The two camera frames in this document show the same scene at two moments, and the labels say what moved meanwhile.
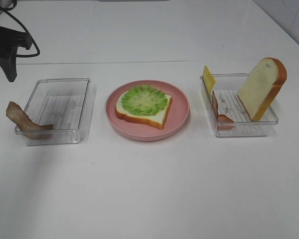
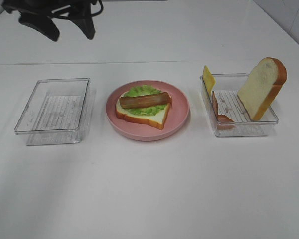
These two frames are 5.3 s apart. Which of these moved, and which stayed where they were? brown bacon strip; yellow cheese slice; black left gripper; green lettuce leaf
Moved: black left gripper; brown bacon strip
Stayed: yellow cheese slice; green lettuce leaf
